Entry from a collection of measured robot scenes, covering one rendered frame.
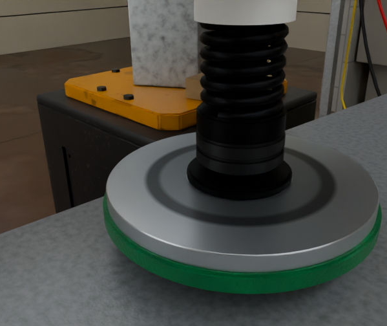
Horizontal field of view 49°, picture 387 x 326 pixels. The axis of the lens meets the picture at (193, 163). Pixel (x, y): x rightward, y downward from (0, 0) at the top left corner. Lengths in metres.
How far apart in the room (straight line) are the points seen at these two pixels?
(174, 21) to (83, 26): 6.08
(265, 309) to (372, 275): 0.09
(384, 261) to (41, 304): 0.25
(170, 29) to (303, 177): 0.85
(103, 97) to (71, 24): 5.97
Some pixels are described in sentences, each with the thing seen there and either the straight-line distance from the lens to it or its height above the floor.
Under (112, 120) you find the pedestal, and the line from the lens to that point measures 1.07.
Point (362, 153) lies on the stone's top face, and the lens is 0.56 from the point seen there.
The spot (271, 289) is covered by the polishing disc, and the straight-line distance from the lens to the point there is 0.27.
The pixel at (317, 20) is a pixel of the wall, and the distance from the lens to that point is 6.31.
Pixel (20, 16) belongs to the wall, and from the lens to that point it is 6.74.
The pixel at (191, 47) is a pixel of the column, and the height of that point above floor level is 0.89.
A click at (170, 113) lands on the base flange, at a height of 0.78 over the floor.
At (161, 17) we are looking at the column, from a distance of 1.15.
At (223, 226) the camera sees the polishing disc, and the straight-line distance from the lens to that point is 0.28.
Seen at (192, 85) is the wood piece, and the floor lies 0.82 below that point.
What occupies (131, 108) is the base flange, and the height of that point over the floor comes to 0.77.
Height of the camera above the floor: 1.08
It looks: 25 degrees down
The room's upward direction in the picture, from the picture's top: 1 degrees counter-clockwise
